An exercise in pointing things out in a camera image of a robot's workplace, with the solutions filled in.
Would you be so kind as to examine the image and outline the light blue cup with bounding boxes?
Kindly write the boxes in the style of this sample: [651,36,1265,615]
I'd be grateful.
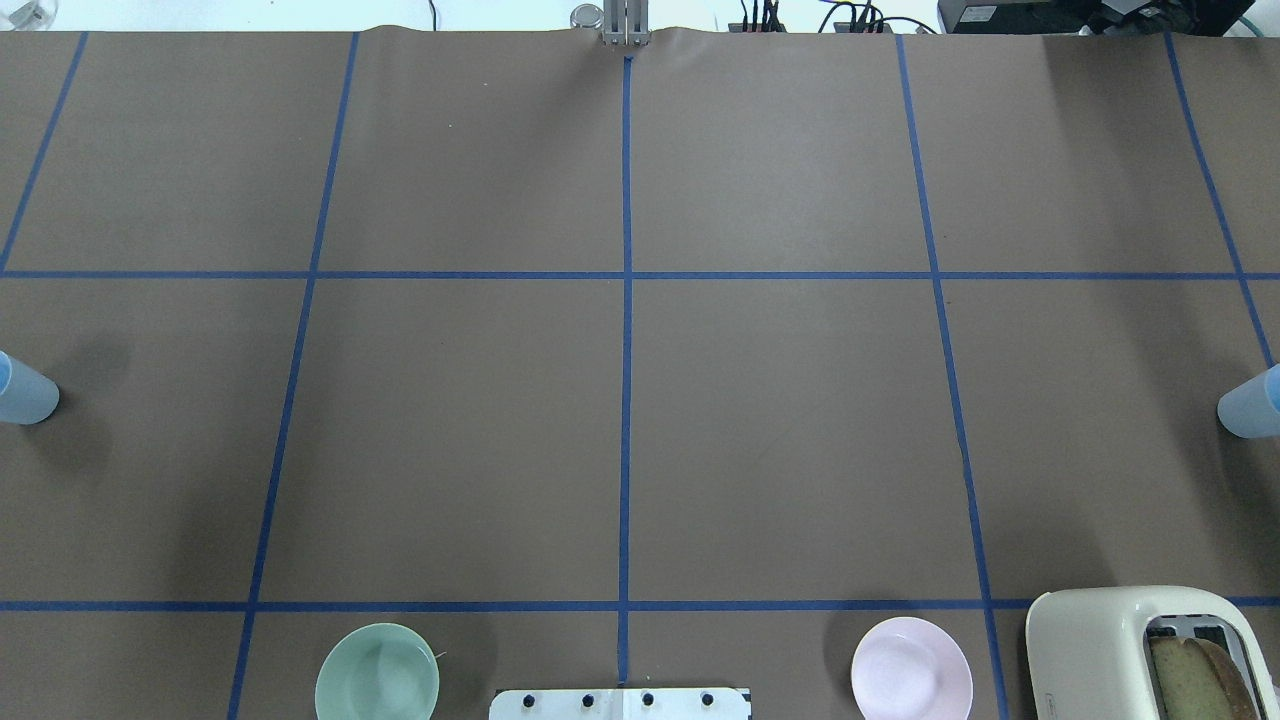
[1,352,60,427]
[1216,364,1280,439]

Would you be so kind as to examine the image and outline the pink bowl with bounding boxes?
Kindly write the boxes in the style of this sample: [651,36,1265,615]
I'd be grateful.
[849,616,974,719]

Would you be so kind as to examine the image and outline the green bowl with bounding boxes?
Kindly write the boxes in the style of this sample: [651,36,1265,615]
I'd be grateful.
[314,623,442,719]

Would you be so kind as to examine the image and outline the cream toaster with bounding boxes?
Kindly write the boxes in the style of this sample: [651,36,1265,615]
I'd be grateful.
[1025,585,1277,719]

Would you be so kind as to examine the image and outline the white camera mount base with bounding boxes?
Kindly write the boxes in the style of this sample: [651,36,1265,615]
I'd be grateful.
[488,687,753,719]

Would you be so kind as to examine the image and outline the bread slice in toaster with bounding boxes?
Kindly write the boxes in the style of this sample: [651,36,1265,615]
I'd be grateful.
[1149,635,1261,719]

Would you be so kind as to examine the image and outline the aluminium frame post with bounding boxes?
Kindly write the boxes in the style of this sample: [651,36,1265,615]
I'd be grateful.
[600,0,652,47]

